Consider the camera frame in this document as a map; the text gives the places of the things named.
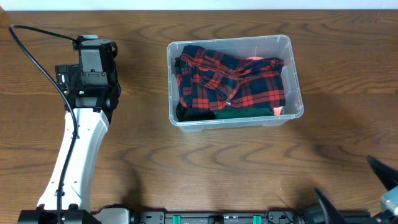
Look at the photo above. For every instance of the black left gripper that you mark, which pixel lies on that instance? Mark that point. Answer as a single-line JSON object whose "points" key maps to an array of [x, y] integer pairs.
{"points": [[62, 74]]}

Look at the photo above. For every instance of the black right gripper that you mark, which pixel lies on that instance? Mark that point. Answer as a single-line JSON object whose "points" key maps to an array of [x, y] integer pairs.
{"points": [[384, 170]]}

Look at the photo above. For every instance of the black trousers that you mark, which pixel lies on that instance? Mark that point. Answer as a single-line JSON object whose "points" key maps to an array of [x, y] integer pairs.
{"points": [[192, 114]]}

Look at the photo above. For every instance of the red plaid flannel shirt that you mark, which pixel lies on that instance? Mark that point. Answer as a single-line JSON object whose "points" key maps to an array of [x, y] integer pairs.
{"points": [[209, 80]]}

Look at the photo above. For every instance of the pink garment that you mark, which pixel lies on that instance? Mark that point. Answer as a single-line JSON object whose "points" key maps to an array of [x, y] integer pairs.
{"points": [[278, 110]]}

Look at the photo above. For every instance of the dark green garment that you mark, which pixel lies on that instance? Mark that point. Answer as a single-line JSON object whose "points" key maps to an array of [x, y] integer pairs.
{"points": [[232, 113]]}

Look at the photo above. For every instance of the clear plastic storage container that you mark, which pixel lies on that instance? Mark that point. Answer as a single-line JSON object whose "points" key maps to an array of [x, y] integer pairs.
{"points": [[261, 46]]}

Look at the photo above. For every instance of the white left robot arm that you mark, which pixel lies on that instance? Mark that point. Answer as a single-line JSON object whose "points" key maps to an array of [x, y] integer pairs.
{"points": [[67, 196]]}

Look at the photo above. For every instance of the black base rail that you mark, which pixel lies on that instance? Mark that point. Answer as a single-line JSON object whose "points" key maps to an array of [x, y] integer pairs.
{"points": [[217, 218]]}

